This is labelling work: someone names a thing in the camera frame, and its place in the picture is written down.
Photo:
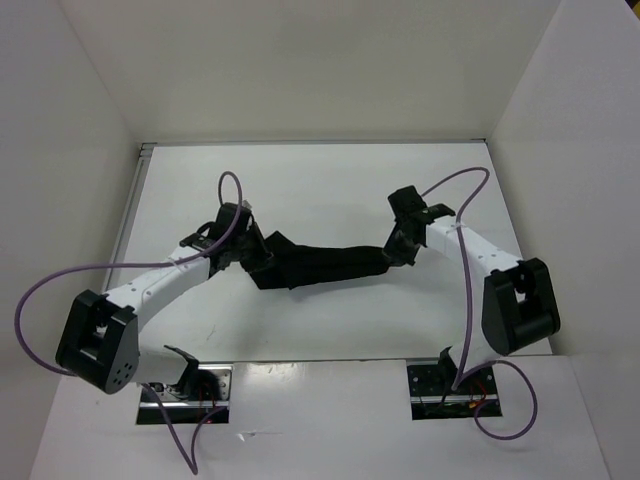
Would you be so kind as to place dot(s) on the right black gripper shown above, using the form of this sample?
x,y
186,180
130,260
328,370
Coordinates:
x,y
393,255

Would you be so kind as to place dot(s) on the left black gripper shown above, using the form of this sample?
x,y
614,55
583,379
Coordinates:
x,y
263,250

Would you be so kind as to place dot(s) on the black skirt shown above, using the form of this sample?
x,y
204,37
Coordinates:
x,y
278,263

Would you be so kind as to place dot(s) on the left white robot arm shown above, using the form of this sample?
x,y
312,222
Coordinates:
x,y
100,341

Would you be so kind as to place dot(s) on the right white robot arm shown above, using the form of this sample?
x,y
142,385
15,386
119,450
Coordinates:
x,y
510,301

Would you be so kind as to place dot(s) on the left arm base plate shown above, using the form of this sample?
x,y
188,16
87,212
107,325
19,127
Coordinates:
x,y
208,401

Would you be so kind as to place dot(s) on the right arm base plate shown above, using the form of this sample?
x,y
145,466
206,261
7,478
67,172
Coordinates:
x,y
432,398

